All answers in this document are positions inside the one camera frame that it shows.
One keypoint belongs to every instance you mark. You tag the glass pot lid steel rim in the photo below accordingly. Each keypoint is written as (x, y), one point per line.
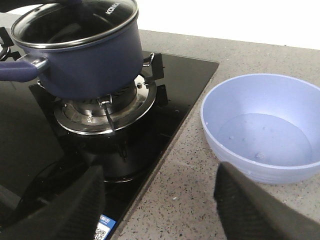
(76, 22)

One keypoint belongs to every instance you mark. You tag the dark blue saucepan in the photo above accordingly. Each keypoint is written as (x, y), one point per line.
(87, 71)

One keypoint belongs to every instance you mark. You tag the blue energy label sticker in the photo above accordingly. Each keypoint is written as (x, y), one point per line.
(104, 227)

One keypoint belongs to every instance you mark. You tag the black glass gas cooktop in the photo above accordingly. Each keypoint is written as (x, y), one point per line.
(37, 165)

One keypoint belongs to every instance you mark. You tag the light blue plastic bowl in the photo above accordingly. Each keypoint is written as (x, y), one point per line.
(266, 125)

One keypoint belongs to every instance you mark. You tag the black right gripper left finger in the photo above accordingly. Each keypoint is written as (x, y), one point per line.
(73, 215)

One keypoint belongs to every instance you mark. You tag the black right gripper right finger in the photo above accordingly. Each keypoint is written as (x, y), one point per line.
(247, 212)

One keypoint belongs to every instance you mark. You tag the right gas burner with support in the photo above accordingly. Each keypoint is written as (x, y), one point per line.
(108, 114)

